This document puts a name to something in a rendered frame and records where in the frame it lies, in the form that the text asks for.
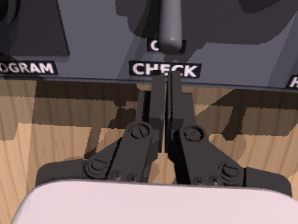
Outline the dark grey box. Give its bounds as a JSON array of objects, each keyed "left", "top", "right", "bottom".
[{"left": 0, "top": 0, "right": 298, "bottom": 93}]

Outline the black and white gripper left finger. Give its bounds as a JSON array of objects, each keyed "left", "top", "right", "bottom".
[{"left": 35, "top": 70, "right": 165, "bottom": 187}]

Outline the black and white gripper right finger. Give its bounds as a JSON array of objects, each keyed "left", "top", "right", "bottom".
[{"left": 164, "top": 70, "right": 293, "bottom": 198}]

